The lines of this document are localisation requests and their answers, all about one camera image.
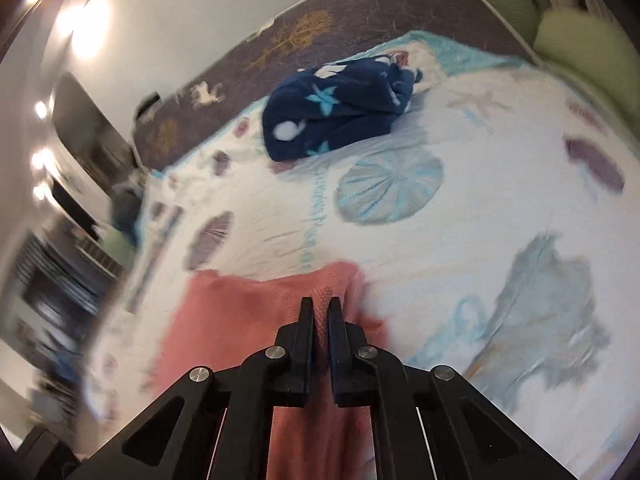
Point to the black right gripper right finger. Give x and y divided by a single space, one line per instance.
428 424

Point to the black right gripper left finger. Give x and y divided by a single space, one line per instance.
214 425

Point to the pink knitted garment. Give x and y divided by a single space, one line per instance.
223 319

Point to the white seashell print bedspread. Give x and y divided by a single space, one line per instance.
495 229

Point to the navy star fleece garment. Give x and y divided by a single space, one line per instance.
334 105

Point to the green pillow near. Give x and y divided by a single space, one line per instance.
597 52

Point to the dark deer print blanket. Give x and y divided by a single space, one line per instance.
311 33

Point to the dark wall mirror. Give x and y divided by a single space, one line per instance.
87 134

